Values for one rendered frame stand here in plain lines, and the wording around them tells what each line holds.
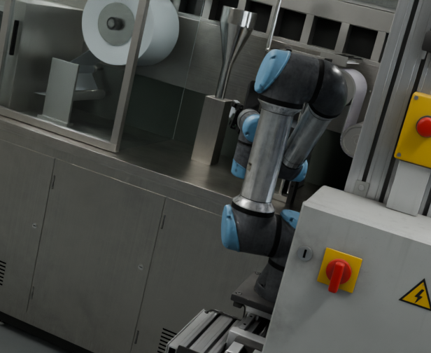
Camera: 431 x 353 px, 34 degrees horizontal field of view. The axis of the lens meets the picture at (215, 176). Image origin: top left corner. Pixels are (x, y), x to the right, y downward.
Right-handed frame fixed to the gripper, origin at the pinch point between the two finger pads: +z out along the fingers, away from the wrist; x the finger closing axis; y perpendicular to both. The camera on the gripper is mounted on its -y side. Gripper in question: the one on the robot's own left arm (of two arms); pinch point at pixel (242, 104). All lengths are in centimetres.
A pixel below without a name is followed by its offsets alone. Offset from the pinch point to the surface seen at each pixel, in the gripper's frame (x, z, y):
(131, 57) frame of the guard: -39, 35, 2
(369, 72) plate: 53, 47, -25
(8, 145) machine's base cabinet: -72, 53, 54
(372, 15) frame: 46, 49, -46
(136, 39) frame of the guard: -39, 35, -5
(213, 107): -0.7, 48.2, 10.4
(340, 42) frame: 39, 54, -32
